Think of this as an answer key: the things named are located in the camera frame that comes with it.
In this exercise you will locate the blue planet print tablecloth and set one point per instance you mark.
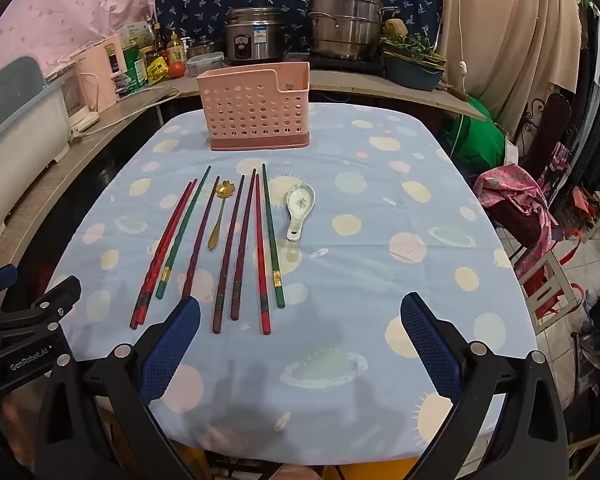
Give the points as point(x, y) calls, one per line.
point(360, 260)

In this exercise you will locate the white packet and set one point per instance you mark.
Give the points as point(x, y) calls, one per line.
point(135, 34)

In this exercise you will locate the wooden stool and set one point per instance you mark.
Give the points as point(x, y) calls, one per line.
point(545, 290)

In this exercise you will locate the green chopstick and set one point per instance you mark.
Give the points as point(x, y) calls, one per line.
point(271, 240)
point(185, 230)

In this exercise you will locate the steel rice cooker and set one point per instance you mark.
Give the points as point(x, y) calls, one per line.
point(260, 35)

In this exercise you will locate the pink perforated utensil basket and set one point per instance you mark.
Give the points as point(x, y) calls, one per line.
point(252, 110)

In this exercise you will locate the gold flower spoon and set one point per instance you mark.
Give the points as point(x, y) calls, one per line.
point(217, 225)

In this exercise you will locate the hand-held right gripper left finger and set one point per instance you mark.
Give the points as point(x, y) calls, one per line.
point(172, 345)

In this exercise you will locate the yellow packet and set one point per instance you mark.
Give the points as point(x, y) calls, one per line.
point(157, 71)

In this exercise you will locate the pink kitchen appliance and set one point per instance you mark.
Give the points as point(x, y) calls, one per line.
point(105, 85)

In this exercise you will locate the brown lumpy root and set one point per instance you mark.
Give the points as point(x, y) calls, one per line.
point(395, 28)

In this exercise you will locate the white ceramic soup spoon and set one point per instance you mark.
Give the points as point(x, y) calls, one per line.
point(300, 202)

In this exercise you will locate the green carton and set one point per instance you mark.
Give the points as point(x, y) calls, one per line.
point(135, 67)

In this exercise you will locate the green bag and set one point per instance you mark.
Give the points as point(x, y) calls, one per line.
point(480, 140)

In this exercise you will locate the small white oven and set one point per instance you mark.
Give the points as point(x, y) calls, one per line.
point(72, 95)

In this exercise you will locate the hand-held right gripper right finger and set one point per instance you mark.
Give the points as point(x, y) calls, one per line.
point(430, 345)

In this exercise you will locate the beige curtain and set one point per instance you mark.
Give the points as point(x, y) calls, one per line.
point(510, 35)

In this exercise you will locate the yellow oil bottle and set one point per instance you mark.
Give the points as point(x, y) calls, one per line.
point(175, 47)

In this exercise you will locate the white storage box grey lid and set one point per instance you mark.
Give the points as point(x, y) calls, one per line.
point(15, 160)

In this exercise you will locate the black induction cooktop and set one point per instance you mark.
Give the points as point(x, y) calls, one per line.
point(350, 65)

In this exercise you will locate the maroon twisted chopstick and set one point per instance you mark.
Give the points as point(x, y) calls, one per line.
point(244, 250)
point(200, 250)
point(228, 255)

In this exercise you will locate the clear food container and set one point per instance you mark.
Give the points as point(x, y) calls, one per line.
point(205, 62)

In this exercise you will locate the pink patterned sheet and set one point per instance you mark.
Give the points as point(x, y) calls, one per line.
point(80, 5)

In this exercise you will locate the steel steamer pot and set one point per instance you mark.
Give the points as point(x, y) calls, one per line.
point(347, 20)

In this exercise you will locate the pink floral cloth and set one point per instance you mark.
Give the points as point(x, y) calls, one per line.
point(505, 185)

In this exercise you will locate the red chopstick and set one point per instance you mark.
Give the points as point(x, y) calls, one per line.
point(172, 232)
point(261, 260)
point(157, 262)

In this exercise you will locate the dark sauce bottle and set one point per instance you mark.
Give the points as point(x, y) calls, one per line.
point(156, 42)

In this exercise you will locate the red tomato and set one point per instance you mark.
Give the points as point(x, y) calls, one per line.
point(176, 70)

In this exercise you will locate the blue planter with herbs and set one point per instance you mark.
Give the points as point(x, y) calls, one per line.
point(412, 75)

